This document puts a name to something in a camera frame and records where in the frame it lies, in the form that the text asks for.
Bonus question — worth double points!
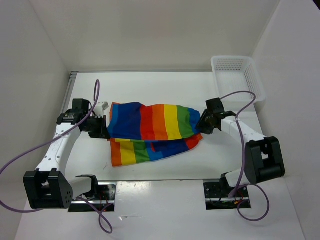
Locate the rainbow striped shorts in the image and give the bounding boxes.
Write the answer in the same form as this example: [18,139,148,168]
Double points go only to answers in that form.
[107,102,203,167]

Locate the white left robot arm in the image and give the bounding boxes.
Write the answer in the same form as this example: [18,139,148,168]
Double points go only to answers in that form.
[23,98,110,210]

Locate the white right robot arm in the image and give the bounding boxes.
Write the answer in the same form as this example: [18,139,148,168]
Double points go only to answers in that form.
[197,98,285,197]

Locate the white plastic basket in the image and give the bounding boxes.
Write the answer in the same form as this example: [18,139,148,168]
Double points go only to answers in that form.
[211,55,266,102]

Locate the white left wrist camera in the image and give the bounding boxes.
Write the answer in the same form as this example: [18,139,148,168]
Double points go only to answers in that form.
[92,101,109,118]

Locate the aluminium table edge rail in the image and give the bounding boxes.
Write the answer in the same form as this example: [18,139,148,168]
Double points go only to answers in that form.
[39,70,80,183]

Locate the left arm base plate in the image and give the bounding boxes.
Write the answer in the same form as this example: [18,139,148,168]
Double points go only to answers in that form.
[68,181,117,213]

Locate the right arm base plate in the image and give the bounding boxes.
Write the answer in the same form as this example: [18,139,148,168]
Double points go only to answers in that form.
[203,179,251,211]

